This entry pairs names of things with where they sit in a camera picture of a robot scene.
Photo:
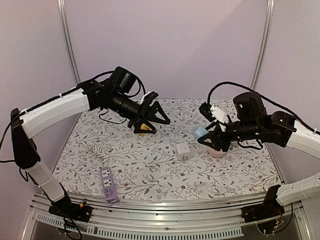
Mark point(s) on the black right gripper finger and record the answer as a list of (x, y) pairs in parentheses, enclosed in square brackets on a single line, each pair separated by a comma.
[(212, 141), (214, 126)]

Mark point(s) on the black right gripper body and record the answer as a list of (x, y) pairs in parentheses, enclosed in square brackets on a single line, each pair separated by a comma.
[(220, 136)]

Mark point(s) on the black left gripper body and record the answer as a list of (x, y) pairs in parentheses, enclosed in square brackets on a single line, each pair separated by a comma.
[(142, 116)]

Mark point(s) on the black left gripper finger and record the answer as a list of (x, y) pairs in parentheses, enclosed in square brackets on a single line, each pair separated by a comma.
[(157, 114), (139, 122)]

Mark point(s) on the blue cube plug adapter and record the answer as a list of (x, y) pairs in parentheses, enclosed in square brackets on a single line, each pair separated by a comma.
[(200, 132)]

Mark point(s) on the white cube socket adapter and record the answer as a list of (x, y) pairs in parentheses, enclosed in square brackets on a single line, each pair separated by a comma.
[(182, 151)]

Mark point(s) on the purple power strip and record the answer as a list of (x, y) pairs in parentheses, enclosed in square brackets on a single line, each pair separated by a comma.
[(108, 185)]

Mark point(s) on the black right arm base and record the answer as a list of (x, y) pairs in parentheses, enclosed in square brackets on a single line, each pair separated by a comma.
[(267, 209)]

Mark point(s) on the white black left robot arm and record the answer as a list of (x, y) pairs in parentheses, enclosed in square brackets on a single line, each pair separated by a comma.
[(118, 90)]

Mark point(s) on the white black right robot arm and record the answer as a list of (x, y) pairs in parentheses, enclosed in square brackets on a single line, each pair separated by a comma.
[(259, 119)]

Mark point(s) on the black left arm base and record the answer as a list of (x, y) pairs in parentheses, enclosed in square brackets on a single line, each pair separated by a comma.
[(78, 211)]

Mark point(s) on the yellow cube socket adapter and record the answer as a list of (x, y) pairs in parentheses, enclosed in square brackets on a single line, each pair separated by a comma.
[(144, 129)]

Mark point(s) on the round pink power strip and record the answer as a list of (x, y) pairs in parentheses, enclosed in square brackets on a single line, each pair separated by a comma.
[(216, 153)]

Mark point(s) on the floral patterned tablecloth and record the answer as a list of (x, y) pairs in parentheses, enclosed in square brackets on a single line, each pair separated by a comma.
[(147, 168)]

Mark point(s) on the aluminium table front rail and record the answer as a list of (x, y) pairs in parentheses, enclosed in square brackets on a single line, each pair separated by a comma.
[(205, 219)]

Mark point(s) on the right aluminium frame post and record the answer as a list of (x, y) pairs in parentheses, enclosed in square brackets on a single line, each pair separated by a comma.
[(263, 44)]

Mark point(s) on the aluminium frame post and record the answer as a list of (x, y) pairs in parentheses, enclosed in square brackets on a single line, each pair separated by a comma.
[(62, 11), (263, 44)]

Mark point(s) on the left aluminium frame post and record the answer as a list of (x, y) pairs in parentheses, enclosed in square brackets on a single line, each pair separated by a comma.
[(62, 11)]

